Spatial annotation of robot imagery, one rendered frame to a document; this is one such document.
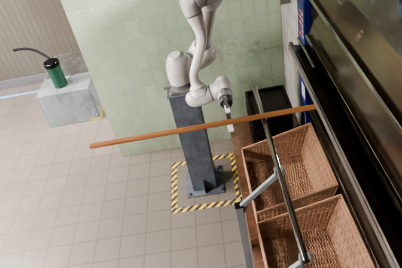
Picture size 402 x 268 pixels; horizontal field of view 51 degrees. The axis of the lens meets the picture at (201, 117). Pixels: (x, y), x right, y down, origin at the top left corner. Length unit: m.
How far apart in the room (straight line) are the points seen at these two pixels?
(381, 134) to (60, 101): 3.60
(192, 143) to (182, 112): 0.31
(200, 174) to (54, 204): 1.37
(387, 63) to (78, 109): 3.65
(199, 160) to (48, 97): 1.99
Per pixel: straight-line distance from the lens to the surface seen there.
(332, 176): 2.47
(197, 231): 3.35
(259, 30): 3.43
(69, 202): 3.96
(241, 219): 2.27
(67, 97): 4.63
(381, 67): 1.61
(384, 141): 1.71
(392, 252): 1.48
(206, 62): 2.96
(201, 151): 3.28
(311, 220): 2.48
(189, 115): 3.05
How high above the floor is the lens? 2.66
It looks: 38 degrees down
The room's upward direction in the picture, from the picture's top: 12 degrees counter-clockwise
